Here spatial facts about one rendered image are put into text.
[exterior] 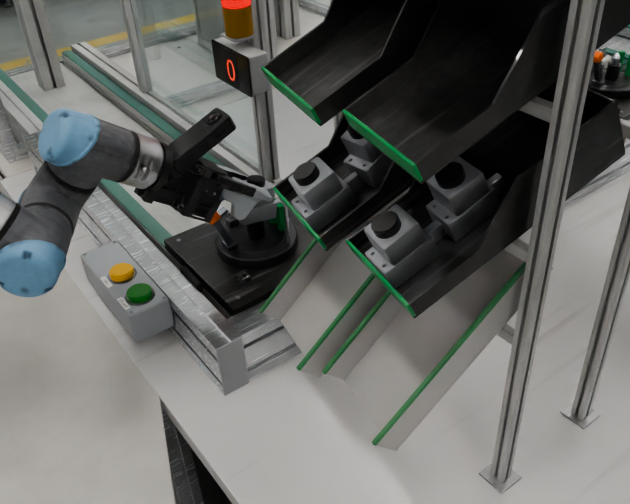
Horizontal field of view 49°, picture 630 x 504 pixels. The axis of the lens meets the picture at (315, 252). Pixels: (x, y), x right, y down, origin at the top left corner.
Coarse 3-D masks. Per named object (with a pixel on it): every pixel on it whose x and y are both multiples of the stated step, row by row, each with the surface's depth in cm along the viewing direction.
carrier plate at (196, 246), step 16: (208, 224) 126; (224, 224) 125; (176, 240) 122; (192, 240) 122; (208, 240) 122; (304, 240) 120; (176, 256) 120; (192, 256) 118; (208, 256) 118; (192, 272) 116; (208, 272) 114; (224, 272) 114; (240, 272) 114; (256, 272) 114; (272, 272) 113; (208, 288) 112; (224, 288) 111; (240, 288) 111; (256, 288) 110; (272, 288) 110; (224, 304) 109; (240, 304) 107
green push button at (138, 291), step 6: (132, 288) 112; (138, 288) 111; (144, 288) 111; (150, 288) 112; (126, 294) 111; (132, 294) 110; (138, 294) 110; (144, 294) 110; (150, 294) 111; (132, 300) 110; (138, 300) 110; (144, 300) 110
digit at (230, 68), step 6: (222, 54) 123; (228, 54) 121; (228, 60) 122; (234, 60) 120; (228, 66) 123; (234, 66) 121; (228, 72) 124; (234, 72) 122; (228, 78) 125; (234, 78) 123; (234, 84) 124
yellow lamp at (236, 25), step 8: (224, 8) 116; (240, 8) 116; (248, 8) 117; (224, 16) 117; (232, 16) 116; (240, 16) 116; (248, 16) 117; (224, 24) 119; (232, 24) 117; (240, 24) 117; (248, 24) 118; (232, 32) 118; (240, 32) 118; (248, 32) 119
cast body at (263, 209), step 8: (256, 176) 114; (256, 184) 112; (264, 184) 113; (272, 192) 113; (272, 200) 114; (232, 208) 115; (256, 208) 113; (264, 208) 114; (272, 208) 115; (248, 216) 113; (256, 216) 114; (264, 216) 115; (272, 216) 116
